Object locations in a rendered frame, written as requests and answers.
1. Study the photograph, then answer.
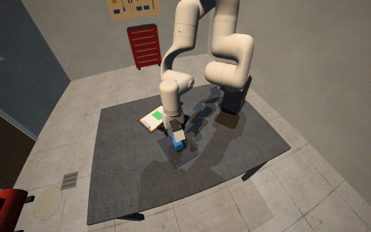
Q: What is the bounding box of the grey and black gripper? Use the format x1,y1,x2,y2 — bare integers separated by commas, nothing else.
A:
157,108,190,137

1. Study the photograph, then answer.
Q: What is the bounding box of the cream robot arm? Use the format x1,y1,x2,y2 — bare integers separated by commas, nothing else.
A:
159,0,254,115

